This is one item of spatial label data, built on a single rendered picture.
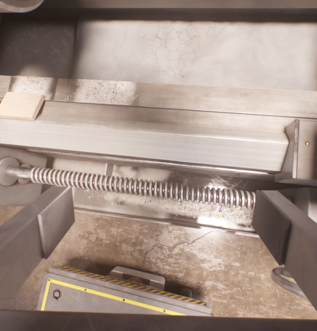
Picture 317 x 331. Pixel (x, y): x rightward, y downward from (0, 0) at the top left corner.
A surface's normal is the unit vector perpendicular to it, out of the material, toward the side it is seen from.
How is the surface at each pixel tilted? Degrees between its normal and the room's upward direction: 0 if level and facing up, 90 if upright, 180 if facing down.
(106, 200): 0
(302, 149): 0
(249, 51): 14
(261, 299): 0
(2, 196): 90
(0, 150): 90
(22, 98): 18
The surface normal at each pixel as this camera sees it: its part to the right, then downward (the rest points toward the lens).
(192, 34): -0.38, -0.12
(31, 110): -0.09, -0.44
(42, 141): -0.18, 0.46
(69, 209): 1.00, 0.02
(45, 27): -0.14, -0.14
